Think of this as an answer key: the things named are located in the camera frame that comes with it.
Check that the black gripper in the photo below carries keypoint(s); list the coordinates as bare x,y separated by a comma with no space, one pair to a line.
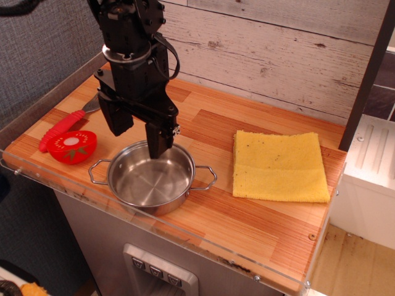
137,88

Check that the yellow cloth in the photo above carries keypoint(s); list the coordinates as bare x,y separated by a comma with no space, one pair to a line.
279,168

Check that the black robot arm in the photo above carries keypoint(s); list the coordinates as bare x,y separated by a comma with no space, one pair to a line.
131,28

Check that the red toy tomato half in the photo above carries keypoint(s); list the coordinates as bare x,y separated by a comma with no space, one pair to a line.
72,147

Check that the grey toy fridge cabinet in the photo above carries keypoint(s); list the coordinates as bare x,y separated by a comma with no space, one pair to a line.
101,237

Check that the clear acrylic table guard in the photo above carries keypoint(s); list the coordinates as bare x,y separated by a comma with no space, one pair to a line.
235,246

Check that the silver dispenser button panel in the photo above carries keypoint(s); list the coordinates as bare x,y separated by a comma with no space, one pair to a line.
152,275

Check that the yellow object bottom left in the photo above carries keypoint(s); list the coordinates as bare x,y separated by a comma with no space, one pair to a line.
32,289

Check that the white toy sink unit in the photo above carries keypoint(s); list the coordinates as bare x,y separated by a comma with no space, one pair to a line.
364,201

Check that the steel pot with handles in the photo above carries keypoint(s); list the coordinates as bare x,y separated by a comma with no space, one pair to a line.
154,186

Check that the fork with red handle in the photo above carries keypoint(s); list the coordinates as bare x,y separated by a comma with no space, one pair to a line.
66,123

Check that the dark right shelf post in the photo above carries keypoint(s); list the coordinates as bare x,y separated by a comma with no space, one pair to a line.
372,69

